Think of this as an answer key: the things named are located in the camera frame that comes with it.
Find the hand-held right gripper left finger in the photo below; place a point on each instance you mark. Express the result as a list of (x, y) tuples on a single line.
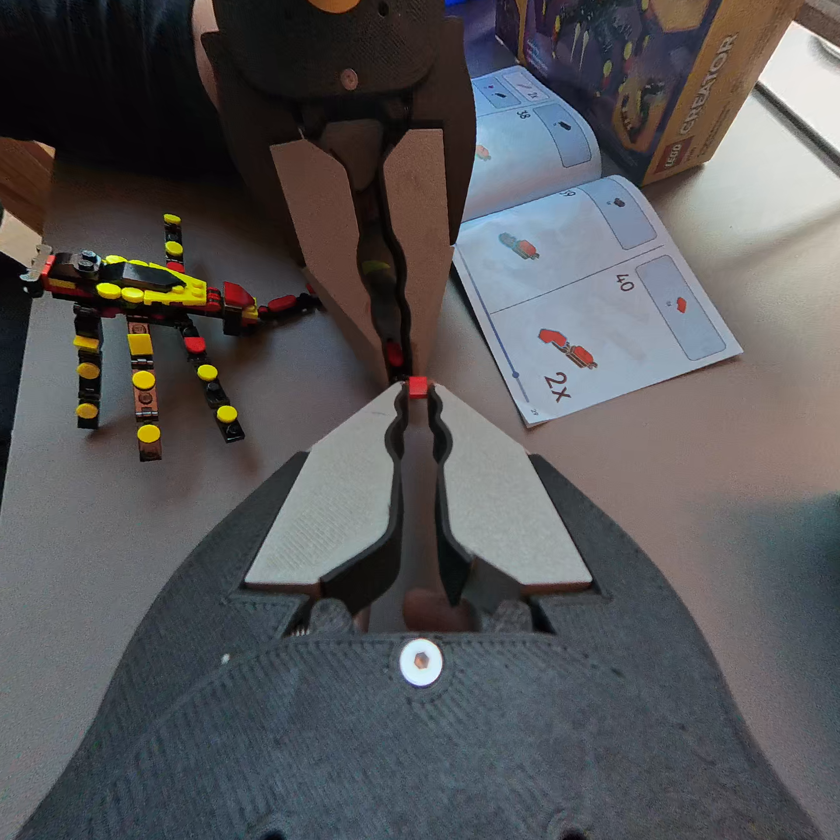
[(334, 512)]

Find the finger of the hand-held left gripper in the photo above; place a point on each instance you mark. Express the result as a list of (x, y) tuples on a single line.
[(423, 216), (321, 223)]

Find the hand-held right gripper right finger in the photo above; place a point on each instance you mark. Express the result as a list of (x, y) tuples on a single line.
[(505, 518)]

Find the black red lego leg assembly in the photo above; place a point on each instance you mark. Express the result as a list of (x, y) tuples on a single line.
[(392, 354)]

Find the small red lego brick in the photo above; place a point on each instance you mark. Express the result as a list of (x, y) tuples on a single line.
[(418, 388)]

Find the person's left forearm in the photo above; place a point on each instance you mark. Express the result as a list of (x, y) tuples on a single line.
[(98, 72)]

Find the yellow black lego spider model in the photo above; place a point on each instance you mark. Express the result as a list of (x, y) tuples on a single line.
[(151, 289)]

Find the lego instruction booklet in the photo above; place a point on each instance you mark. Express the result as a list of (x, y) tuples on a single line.
[(590, 295)]

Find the purple yellow lego set box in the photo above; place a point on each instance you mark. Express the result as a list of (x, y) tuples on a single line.
[(709, 79)]

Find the pale grey ledge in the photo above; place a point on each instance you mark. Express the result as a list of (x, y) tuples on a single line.
[(807, 98)]

